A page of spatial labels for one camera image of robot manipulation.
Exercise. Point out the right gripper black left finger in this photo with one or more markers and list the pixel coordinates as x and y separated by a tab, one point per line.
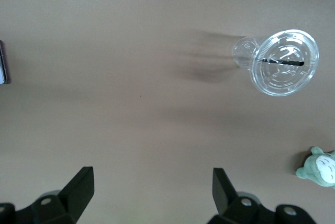
76	195

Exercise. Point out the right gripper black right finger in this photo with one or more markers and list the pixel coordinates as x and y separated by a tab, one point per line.
225	195

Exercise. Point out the green grey plush toy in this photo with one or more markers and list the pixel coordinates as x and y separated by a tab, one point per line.
320	167

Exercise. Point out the clear plastic cup with lid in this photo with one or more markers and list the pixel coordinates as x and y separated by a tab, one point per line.
285	77

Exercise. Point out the black straw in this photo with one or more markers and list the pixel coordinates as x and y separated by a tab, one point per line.
288	62

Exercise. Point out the brown table cover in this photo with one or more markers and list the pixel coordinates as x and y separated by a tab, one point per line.
131	51

